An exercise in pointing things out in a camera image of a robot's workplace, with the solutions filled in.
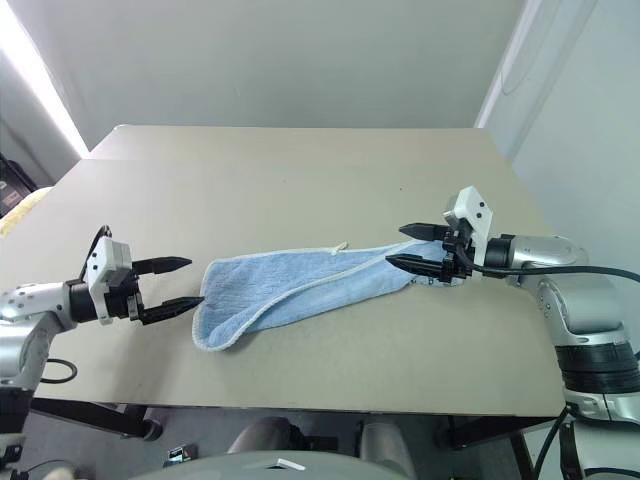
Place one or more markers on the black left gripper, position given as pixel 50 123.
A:
pixel 120 300

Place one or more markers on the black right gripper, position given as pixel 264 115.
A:
pixel 457 260

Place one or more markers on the light blue towel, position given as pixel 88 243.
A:
pixel 280 285

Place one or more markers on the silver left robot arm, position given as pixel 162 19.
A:
pixel 30 310

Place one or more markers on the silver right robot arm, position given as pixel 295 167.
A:
pixel 575 300

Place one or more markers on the black table leg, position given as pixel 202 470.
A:
pixel 95 412

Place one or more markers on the pale yellow cloth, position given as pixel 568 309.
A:
pixel 22 210

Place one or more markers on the small black floor object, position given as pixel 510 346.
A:
pixel 181 456

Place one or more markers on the dark grey rounded shape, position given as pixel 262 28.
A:
pixel 387 445
pixel 262 435

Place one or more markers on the black equipment case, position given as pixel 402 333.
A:
pixel 12 185

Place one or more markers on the grey rounded robot torso shell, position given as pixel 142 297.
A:
pixel 225 470

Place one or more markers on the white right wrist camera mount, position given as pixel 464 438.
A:
pixel 475 210

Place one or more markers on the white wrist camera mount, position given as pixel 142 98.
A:
pixel 475 210
pixel 100 260

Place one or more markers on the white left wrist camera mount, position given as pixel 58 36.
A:
pixel 100 260

